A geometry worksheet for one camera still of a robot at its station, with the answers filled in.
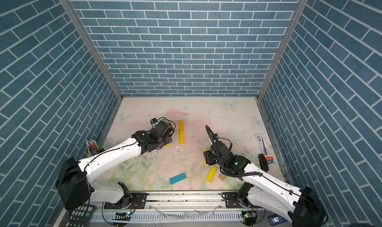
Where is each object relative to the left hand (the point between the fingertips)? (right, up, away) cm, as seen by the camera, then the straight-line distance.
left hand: (173, 138), depth 82 cm
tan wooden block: (+28, -21, 0) cm, 35 cm away
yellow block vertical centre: (+18, -14, +3) cm, 23 cm away
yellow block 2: (-1, -1, -9) cm, 9 cm away
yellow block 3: (+22, -20, 0) cm, 29 cm away
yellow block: (+3, -2, +14) cm, 14 cm away
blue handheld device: (+49, -33, -16) cm, 62 cm away
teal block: (+1, -22, -2) cm, 22 cm away
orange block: (+2, +5, +21) cm, 21 cm away
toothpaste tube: (+56, -8, +9) cm, 57 cm away
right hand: (+20, -8, -1) cm, 21 cm away
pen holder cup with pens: (-41, -4, -5) cm, 42 cm away
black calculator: (-41, -33, -14) cm, 55 cm away
